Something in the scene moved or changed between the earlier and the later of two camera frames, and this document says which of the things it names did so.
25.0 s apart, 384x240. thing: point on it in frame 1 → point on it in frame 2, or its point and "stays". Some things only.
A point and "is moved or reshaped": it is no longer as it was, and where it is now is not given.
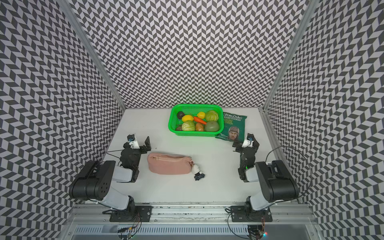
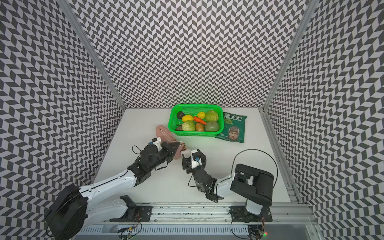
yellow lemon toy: [201, 115] stays
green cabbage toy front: [188, 125] stays
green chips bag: [234, 128] stays
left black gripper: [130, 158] → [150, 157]
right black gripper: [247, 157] → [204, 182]
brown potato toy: [199, 127] stays
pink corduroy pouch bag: [169, 164] is moved or reshaped
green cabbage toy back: [211, 115] stays
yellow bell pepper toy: [187, 117] stays
